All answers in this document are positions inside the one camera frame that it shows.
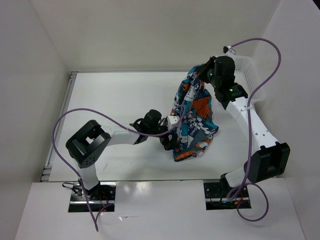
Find aluminium table edge rail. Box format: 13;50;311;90
40;71;79;183

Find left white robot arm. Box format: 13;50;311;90
65;109;180;200

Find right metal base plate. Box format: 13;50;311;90
203;179;252;211

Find metal base plate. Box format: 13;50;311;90
203;179;252;211
62;182;117;213

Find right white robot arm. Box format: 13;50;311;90
196;55;291;197

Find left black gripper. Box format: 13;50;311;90
148;120;180;151

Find white perforated plastic basket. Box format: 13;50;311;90
224;50;263;96

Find colourful patterned shorts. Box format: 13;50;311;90
171;65;219;162

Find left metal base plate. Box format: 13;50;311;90
62;182;117;213

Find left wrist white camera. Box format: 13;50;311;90
166;115;180;129

